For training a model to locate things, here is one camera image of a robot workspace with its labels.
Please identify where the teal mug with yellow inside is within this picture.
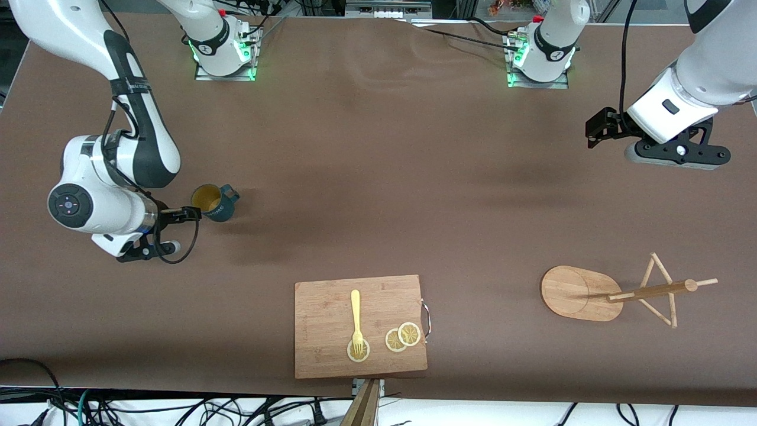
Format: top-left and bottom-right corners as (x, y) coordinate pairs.
(190, 184), (241, 223)

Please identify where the wooden mug rack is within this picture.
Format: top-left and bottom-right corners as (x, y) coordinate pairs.
(541, 253), (719, 329)

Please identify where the brown table cover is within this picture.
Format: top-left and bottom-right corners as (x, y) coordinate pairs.
(0, 11), (757, 408)

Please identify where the wooden cutting board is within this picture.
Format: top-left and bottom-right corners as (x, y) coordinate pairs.
(295, 275), (432, 379)

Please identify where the yellow plastic fork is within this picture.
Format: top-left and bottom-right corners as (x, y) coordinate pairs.
(351, 289), (365, 359)

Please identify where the grey power strip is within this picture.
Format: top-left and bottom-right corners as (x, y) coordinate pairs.
(345, 0), (433, 19)

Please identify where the wooden beam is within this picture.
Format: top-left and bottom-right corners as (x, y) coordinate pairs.
(340, 379), (381, 426)

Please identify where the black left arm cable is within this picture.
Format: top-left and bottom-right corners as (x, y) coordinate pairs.
(619, 0), (639, 117)

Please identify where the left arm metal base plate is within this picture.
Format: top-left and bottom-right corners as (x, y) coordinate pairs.
(506, 33), (570, 89)

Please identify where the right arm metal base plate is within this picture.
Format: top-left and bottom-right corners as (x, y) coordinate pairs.
(195, 27), (261, 82)

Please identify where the black cable across table cover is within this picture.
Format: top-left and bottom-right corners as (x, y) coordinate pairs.
(409, 22), (521, 51)

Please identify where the thick black floor cable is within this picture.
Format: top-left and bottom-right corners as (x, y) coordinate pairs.
(0, 357), (62, 410)

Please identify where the teal floor cable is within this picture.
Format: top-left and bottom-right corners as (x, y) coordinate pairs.
(77, 389), (95, 426)

